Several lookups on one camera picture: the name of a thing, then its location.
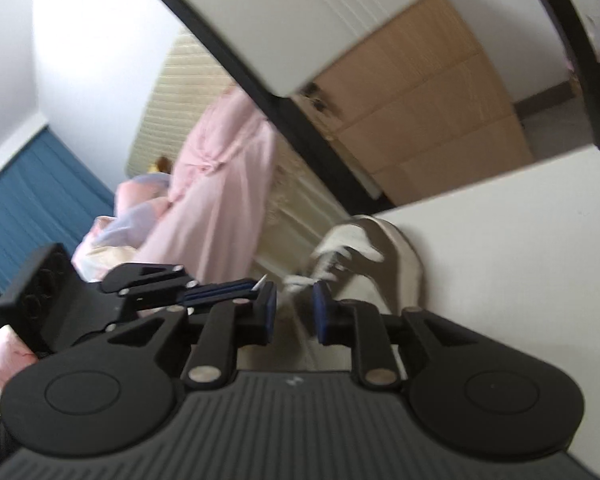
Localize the wooden bedside cabinet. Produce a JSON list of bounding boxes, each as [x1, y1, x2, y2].
[[292, 0, 536, 206]]

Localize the cabinet keys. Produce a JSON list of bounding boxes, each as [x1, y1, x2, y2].
[[300, 82, 331, 111]]

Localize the pink pillow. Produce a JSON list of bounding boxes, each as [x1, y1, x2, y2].
[[167, 85, 276, 261]]

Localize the white chair with black frame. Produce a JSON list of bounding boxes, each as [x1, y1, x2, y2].
[[135, 0, 600, 461]]

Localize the pink bed sheet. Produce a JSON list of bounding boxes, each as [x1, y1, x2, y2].
[[135, 195, 268, 286]]

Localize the white and brown shoe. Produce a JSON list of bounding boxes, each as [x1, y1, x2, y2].
[[282, 214, 426, 371]]

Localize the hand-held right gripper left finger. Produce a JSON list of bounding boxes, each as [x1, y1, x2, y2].
[[107, 282, 278, 388]]

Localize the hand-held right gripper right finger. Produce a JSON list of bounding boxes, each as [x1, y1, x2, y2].
[[312, 280, 481, 390]]

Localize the blue curtain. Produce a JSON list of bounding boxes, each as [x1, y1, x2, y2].
[[0, 127, 116, 296]]

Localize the white shoelace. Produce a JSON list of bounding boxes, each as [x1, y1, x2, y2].
[[252, 242, 386, 296]]

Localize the pastel patterned quilt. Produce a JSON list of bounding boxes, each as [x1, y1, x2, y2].
[[0, 175, 173, 426]]

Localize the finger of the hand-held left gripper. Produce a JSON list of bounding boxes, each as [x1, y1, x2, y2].
[[182, 292, 261, 311], [182, 277, 261, 298]]

